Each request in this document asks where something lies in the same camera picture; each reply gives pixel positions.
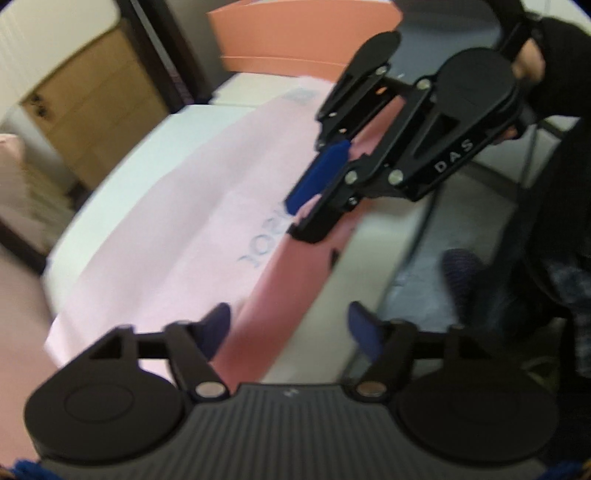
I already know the person's right hand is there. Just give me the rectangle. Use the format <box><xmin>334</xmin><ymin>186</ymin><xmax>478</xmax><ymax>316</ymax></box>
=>
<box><xmin>510</xmin><ymin>39</ymin><xmax>548</xmax><ymax>86</ymax></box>

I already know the salmon cardboard box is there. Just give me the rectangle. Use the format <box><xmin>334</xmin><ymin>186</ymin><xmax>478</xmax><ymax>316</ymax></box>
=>
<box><xmin>208</xmin><ymin>0</ymin><xmax>402</xmax><ymax>63</ymax></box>

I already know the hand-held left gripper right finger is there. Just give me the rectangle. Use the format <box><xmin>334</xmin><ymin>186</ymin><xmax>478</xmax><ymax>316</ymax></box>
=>
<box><xmin>347</xmin><ymin>301</ymin><xmax>494</xmax><ymax>398</ymax></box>

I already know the salmon box lid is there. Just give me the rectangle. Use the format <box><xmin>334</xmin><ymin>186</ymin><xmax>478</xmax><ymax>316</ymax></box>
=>
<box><xmin>221</xmin><ymin>54</ymin><xmax>352</xmax><ymax>80</ymax></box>

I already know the beige ribbed panel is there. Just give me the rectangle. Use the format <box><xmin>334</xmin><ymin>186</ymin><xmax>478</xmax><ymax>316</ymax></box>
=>
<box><xmin>9</xmin><ymin>166</ymin><xmax>81</xmax><ymax>250</ymax></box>

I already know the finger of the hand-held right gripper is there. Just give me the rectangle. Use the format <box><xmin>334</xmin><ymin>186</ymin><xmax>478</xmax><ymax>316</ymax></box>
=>
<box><xmin>290</xmin><ymin>80</ymin><xmax>465</xmax><ymax>244</ymax></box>
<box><xmin>285</xmin><ymin>62</ymin><xmax>386</xmax><ymax>215</ymax></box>

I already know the pink printed cloth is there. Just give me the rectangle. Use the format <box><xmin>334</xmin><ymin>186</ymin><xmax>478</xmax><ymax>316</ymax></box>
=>
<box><xmin>44</xmin><ymin>76</ymin><xmax>409</xmax><ymax>386</ymax></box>

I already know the person's right forearm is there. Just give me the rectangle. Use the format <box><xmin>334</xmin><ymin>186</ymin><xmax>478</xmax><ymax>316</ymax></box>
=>
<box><xmin>501</xmin><ymin>14</ymin><xmax>591</xmax><ymax>125</ymax></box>

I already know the person in black clothes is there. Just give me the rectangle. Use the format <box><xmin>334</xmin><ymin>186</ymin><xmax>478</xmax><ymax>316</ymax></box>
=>
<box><xmin>475</xmin><ymin>120</ymin><xmax>591</xmax><ymax>398</ymax></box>

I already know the wooden cabinet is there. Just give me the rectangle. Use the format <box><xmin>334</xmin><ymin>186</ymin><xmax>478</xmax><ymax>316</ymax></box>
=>
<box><xmin>21</xmin><ymin>21</ymin><xmax>171</xmax><ymax>195</ymax></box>

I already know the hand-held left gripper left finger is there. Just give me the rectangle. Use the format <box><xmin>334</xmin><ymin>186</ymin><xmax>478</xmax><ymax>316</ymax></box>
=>
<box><xmin>88</xmin><ymin>302</ymin><xmax>232</xmax><ymax>401</ymax></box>

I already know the black metal frame bar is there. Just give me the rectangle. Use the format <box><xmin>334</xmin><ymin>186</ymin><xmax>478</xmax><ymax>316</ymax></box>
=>
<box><xmin>115</xmin><ymin>0</ymin><xmax>218</xmax><ymax>114</ymax></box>

